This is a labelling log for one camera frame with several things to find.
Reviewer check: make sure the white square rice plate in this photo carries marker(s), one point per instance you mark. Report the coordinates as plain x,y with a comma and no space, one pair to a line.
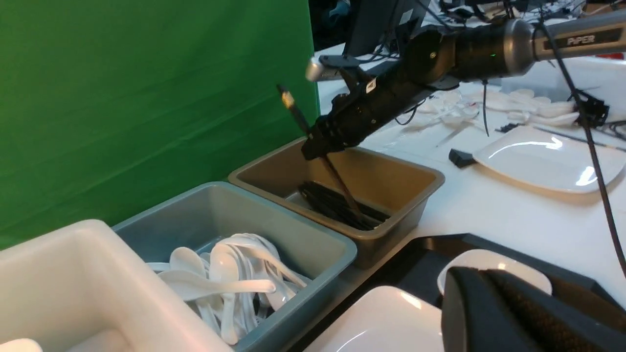
385,319

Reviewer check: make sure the brown plastic bin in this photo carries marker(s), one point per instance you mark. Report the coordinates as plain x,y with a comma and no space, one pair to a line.
390,185

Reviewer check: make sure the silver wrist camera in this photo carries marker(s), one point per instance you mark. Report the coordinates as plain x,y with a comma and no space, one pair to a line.
327,68

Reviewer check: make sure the pile of black chopsticks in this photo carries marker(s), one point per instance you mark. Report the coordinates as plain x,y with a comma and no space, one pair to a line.
333,205

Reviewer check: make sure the black serving tray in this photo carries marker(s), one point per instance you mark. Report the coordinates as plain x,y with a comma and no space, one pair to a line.
416,266

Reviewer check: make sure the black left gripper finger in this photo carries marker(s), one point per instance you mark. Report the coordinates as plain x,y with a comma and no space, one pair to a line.
495,311

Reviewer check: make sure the teal plastic bin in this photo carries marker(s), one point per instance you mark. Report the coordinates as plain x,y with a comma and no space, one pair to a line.
196,218

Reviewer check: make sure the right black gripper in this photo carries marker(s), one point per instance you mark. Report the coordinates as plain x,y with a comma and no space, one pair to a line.
371,106

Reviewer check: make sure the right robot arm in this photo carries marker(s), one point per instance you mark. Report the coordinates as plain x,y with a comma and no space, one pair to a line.
434,61

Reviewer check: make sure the white plate on table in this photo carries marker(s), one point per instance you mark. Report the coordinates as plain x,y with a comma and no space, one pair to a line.
541,159

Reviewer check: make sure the pile of white soup spoons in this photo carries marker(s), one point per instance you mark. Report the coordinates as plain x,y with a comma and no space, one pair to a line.
234,286

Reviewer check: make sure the green backdrop cloth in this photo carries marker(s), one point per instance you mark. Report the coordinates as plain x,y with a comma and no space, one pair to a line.
109,107

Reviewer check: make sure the large white plastic tub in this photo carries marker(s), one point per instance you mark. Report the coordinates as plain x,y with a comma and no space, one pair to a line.
82,289

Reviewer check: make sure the single black chopstick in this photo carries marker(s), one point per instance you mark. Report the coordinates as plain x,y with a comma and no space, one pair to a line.
317,149

